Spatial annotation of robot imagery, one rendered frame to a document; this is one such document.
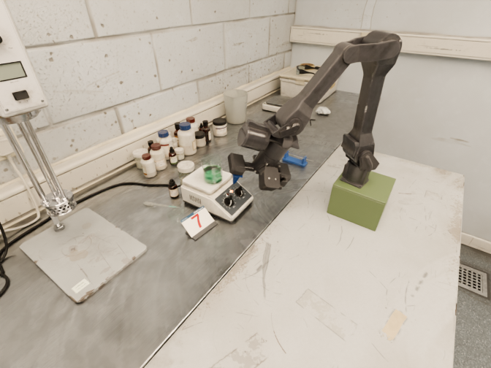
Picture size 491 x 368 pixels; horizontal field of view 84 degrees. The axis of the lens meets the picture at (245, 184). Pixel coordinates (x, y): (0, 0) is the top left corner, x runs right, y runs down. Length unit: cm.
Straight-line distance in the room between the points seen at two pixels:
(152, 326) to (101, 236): 33
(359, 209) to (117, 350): 69
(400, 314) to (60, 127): 109
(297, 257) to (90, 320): 50
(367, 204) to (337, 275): 23
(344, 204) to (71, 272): 75
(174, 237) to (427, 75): 172
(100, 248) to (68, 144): 42
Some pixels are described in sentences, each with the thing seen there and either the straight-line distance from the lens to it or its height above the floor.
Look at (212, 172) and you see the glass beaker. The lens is 82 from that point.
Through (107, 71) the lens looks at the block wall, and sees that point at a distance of 114.
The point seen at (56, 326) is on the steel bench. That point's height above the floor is 90.
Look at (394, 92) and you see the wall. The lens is 208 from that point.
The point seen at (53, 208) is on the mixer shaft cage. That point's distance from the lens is 78.
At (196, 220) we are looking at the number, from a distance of 83.
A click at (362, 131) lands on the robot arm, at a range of 79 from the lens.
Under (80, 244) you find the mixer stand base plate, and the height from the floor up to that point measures 91.
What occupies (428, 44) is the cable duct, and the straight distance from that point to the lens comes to 197.
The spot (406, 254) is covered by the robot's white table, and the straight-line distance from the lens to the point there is 87.
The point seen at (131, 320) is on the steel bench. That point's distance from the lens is 70.
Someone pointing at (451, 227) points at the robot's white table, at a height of 90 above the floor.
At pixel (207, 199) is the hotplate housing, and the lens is 84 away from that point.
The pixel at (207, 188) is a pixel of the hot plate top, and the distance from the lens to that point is 84.
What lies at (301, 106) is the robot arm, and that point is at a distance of 66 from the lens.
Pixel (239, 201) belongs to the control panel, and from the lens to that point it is 86.
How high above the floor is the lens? 148
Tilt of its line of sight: 35 degrees down
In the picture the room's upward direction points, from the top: straight up
